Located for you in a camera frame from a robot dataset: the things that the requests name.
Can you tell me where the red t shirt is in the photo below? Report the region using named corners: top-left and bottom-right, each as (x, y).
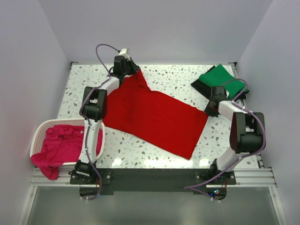
top-left (104, 71), bottom-right (208, 159)

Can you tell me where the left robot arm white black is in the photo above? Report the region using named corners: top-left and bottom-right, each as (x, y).
top-left (69, 52), bottom-right (140, 184)

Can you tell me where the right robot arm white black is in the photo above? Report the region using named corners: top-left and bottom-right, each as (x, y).
top-left (202, 86), bottom-right (266, 184)

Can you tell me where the folded black t shirt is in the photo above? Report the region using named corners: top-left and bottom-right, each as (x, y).
top-left (191, 66), bottom-right (239, 99)

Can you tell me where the folded green t shirt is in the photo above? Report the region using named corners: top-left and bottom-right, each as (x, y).
top-left (198, 64), bottom-right (249, 100)

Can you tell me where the magenta t shirt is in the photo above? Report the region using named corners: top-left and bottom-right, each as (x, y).
top-left (30, 124), bottom-right (103, 180)

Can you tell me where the white perforated laundry basket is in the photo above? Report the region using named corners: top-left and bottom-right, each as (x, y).
top-left (30, 118), bottom-right (105, 160)

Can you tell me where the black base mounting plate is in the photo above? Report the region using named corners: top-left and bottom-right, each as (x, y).
top-left (68, 168), bottom-right (236, 199)

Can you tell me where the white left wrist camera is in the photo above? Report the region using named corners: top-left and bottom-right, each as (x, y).
top-left (119, 48), bottom-right (130, 59)

